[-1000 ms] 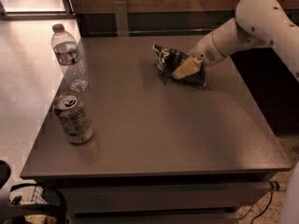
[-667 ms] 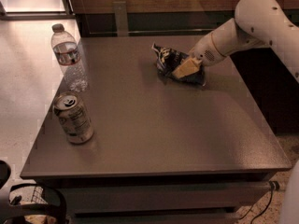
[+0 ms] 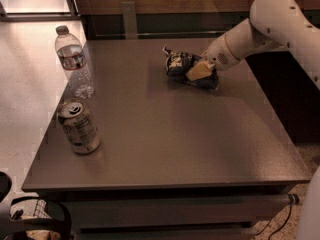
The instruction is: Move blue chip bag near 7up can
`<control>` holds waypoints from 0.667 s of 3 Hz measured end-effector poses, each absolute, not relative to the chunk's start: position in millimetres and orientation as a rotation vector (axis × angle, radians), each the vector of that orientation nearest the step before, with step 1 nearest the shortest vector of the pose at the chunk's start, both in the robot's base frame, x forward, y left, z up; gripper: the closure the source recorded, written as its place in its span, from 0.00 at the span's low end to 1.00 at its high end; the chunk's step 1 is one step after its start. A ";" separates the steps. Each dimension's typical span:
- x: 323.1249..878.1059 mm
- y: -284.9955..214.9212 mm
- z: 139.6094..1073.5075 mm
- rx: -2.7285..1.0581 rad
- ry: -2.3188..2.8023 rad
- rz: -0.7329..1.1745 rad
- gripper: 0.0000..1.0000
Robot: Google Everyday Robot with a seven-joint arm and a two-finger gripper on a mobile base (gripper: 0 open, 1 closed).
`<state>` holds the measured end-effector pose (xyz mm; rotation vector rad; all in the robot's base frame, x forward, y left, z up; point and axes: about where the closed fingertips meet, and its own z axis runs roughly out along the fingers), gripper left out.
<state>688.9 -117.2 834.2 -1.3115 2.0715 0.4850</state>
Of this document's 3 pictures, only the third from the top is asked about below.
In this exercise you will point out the grey metal table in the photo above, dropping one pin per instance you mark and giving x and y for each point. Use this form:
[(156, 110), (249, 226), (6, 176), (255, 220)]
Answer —
[(175, 162)]

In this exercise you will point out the left grey wall bracket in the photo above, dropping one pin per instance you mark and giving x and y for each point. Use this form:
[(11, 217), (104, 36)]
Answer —
[(129, 19)]

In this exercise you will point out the window frame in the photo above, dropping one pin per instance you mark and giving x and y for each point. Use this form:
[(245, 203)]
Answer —
[(38, 10)]

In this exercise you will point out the clear plastic water bottle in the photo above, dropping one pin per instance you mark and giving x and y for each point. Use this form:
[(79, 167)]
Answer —
[(74, 63)]

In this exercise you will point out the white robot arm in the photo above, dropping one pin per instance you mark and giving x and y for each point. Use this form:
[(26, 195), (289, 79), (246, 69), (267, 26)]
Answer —
[(271, 24)]

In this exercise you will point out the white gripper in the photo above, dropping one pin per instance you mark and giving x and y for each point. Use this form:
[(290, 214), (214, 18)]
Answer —
[(217, 55)]

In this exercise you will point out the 7up soda can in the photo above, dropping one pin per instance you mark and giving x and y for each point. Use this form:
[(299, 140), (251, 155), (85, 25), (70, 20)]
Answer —
[(78, 125)]

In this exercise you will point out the blue chip bag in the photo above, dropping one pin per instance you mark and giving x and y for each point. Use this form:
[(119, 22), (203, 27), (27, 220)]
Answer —
[(178, 63)]

